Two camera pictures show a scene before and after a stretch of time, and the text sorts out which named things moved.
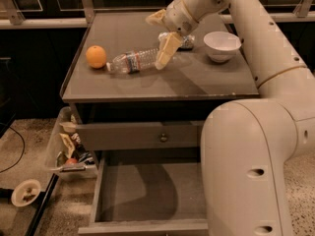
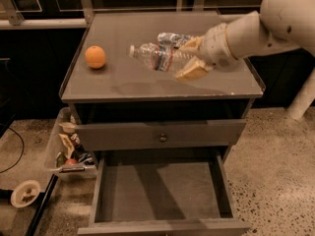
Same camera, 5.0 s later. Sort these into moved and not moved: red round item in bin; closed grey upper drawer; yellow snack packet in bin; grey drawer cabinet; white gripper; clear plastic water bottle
Moved: white gripper; clear plastic water bottle
Not moved: yellow snack packet in bin; closed grey upper drawer; grey drawer cabinet; red round item in bin
